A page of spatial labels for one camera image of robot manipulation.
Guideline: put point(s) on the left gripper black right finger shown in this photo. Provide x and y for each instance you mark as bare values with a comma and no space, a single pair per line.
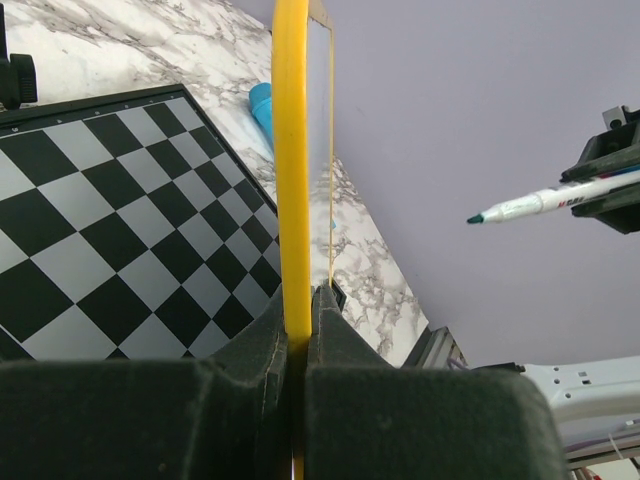
365,419

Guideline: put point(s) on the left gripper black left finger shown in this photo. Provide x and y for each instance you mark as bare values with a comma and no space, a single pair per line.
221,417

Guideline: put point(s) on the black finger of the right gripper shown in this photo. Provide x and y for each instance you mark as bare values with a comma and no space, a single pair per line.
606,153
619,210

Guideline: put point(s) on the white whiteboard marker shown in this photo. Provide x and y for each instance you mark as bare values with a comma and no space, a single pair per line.
569,194

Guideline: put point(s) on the yellow framed whiteboard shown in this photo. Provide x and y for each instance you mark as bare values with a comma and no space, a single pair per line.
302,77

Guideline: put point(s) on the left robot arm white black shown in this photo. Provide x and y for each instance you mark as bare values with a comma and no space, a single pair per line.
590,395

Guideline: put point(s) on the black white chessboard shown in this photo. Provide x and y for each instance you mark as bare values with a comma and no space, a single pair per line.
129,228

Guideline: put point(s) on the blue cylindrical eraser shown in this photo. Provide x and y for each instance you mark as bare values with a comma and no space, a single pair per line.
260,100

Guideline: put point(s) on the aluminium rail frame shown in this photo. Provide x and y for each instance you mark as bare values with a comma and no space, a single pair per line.
436,349

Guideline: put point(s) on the wire whiteboard stand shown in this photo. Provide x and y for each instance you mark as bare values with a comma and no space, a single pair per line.
18,75

